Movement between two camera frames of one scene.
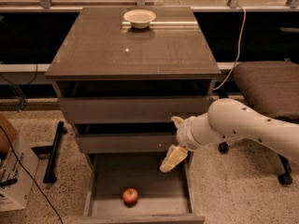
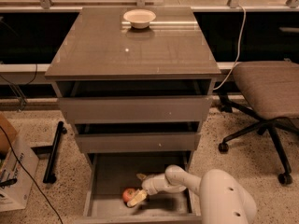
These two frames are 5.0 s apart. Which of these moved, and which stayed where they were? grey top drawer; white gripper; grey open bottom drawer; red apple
Moved: white gripper
Stayed: red apple; grey top drawer; grey open bottom drawer
